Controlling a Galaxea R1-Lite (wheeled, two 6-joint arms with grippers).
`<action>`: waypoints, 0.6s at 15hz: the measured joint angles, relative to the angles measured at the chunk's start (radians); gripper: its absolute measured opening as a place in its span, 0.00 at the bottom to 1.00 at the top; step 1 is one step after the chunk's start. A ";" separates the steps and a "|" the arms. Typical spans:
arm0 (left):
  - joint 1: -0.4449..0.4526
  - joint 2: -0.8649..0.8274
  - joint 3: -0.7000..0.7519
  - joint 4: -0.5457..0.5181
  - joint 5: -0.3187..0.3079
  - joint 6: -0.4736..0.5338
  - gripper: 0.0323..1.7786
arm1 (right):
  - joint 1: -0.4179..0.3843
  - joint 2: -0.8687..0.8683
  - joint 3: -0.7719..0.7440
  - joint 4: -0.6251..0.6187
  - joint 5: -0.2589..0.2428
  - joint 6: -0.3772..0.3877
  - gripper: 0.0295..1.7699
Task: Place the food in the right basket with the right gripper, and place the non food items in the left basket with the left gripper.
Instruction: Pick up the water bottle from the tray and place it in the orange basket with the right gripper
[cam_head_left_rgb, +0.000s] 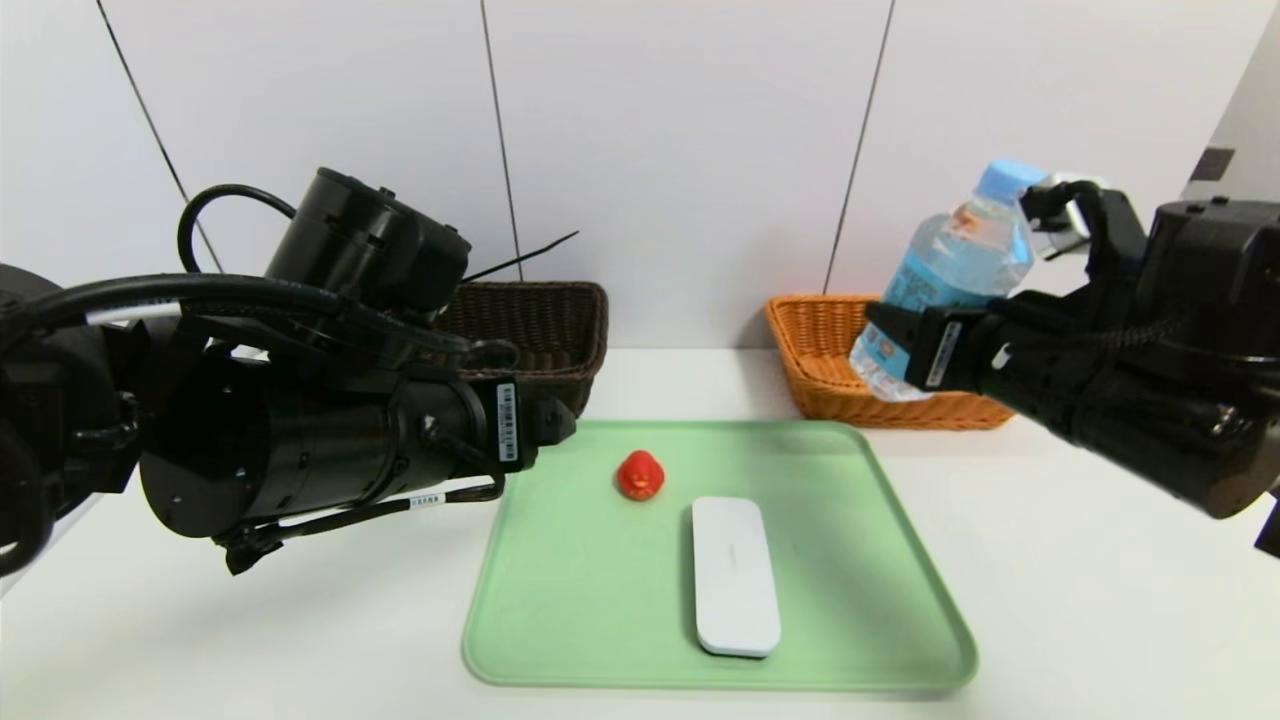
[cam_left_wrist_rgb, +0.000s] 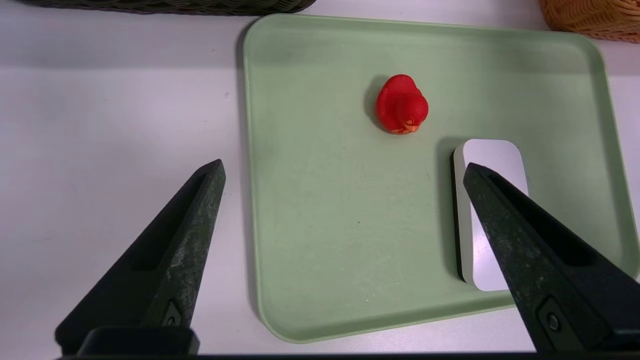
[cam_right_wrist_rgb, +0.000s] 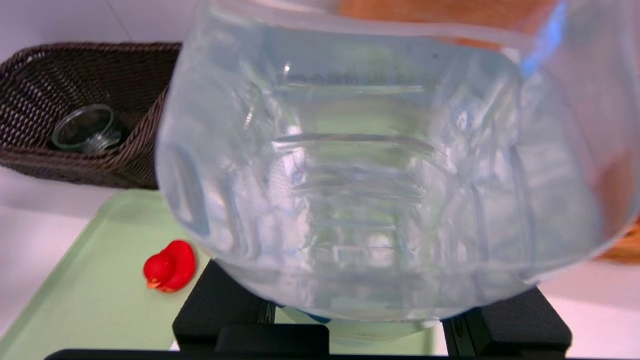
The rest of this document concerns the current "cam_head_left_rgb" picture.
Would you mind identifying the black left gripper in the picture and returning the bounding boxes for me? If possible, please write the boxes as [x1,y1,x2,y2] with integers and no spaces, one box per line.
[399,376,577,492]

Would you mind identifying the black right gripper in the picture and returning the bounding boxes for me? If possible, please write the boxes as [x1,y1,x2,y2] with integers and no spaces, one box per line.
[864,297,1092,435]

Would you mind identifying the clear water bottle blue cap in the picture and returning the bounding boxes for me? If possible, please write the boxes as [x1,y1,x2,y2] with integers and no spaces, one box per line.
[848,159,1051,403]

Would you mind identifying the white oblong case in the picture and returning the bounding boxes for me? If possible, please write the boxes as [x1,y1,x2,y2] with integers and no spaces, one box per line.
[692,496,783,659]

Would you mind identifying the orange wicker basket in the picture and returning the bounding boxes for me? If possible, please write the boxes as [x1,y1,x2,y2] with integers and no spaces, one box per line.
[766,295,1016,432]

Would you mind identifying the dark brown wicker basket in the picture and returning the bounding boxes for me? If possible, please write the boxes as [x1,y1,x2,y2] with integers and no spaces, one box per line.
[430,282,610,419]

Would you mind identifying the red rubber duck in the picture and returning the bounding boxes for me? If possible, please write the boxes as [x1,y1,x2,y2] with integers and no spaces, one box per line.
[615,450,667,502]

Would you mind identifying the thin black zip tie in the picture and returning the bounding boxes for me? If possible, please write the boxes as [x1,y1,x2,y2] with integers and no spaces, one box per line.
[465,231,581,284]

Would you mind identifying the light green plastic tray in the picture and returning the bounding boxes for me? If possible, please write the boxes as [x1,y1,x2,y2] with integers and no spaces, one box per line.
[462,419,979,691]

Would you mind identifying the black cable with white tag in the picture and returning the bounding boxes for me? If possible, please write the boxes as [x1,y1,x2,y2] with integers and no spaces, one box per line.
[213,478,507,577]

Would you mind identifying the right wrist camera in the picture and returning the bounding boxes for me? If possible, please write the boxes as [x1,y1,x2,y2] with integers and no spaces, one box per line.
[1020,176,1146,301]

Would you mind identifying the thick black left arm hose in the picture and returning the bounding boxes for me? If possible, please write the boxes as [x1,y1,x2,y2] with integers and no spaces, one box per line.
[0,273,521,371]

